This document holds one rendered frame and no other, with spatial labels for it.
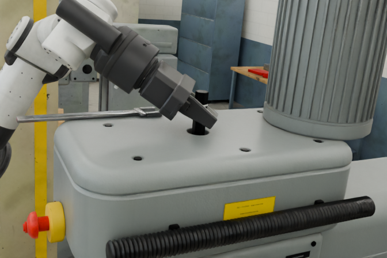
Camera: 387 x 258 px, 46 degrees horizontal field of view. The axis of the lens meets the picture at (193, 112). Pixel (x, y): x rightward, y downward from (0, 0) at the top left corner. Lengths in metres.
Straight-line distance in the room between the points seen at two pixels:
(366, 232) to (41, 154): 1.93
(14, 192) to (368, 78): 2.12
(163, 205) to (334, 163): 0.30
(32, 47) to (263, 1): 7.15
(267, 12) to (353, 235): 7.07
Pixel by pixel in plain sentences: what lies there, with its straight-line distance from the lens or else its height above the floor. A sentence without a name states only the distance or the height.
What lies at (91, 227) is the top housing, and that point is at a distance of 0.63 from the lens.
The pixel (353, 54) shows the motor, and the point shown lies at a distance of 0.79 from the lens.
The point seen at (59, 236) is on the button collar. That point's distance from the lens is 0.73.
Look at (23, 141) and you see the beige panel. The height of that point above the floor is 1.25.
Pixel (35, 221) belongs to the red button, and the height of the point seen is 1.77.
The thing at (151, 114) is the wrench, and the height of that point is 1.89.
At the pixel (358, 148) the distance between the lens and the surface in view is 6.15.
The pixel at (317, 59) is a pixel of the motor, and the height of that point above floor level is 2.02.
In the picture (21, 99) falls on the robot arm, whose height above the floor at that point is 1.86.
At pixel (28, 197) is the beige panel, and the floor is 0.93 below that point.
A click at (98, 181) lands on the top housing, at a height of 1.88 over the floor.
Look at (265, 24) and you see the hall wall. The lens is 7.90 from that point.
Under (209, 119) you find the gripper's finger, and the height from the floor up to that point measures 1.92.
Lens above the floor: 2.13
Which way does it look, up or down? 16 degrees down
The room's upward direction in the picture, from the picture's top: 5 degrees clockwise
